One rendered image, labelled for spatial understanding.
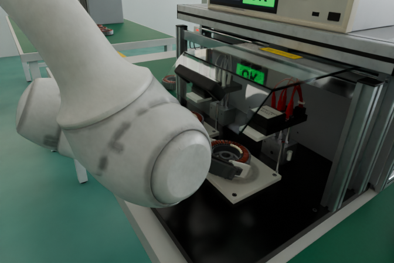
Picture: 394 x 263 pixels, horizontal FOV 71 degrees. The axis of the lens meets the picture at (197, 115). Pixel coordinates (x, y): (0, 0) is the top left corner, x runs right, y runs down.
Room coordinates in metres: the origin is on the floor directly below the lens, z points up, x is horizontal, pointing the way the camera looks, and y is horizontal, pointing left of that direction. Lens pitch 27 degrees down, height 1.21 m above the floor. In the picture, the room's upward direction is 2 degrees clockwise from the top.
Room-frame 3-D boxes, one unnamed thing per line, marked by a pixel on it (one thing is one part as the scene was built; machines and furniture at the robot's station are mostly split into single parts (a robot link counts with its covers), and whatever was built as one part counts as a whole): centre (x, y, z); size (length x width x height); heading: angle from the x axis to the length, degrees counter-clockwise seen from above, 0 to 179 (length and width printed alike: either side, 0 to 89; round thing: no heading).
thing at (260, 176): (0.55, -0.10, 0.78); 0.15 x 0.15 x 0.01; 34
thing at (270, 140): (0.63, -0.22, 0.80); 0.08 x 0.05 x 0.06; 34
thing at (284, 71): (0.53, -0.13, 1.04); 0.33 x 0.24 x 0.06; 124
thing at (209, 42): (0.70, -0.12, 1.03); 0.62 x 0.01 x 0.03; 34
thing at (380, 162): (0.79, -0.24, 0.92); 0.66 x 0.01 x 0.30; 34
